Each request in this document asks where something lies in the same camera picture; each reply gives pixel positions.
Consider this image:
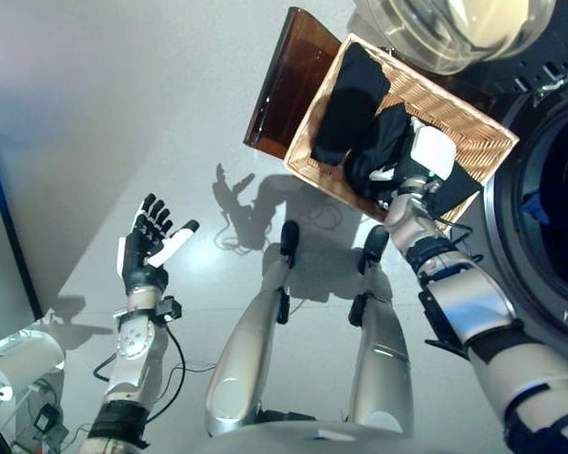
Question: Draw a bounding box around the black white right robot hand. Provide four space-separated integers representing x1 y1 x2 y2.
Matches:
368 125 458 191

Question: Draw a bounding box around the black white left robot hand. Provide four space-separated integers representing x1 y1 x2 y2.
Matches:
116 192 201 297

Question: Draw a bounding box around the black garment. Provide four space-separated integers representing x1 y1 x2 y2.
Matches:
310 42 392 166
345 103 484 219

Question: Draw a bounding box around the round glass washing machine door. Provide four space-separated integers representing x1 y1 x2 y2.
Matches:
347 0 558 78

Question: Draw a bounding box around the dark grey washing machine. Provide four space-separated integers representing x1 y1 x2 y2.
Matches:
453 37 568 380

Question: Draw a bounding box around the rectangular wicker laundry basket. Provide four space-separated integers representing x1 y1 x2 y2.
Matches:
282 32 521 236

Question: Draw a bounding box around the folded black garment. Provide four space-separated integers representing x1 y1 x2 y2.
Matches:
310 42 392 166

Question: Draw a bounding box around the black edged white board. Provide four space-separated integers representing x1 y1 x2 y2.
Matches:
0 146 44 352

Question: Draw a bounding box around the white cylindrical device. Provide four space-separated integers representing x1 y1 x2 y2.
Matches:
0 333 66 394

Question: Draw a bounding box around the small black charger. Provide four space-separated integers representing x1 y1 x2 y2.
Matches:
32 406 61 434

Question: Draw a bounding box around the silver right robot leg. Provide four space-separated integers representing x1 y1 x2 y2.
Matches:
347 225 416 436

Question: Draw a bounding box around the silver robot torso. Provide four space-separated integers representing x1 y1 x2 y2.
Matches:
207 420 408 454

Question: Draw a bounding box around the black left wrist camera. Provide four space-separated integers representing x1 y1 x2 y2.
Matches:
153 296 184 324

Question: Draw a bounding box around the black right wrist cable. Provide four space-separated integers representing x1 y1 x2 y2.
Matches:
435 207 485 266

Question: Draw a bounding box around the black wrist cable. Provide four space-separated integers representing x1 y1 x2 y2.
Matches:
93 321 187 428
435 207 485 266

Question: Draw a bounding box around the thin floor cable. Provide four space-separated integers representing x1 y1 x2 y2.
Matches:
212 207 272 254

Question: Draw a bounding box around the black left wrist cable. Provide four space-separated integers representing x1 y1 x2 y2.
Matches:
93 321 187 428

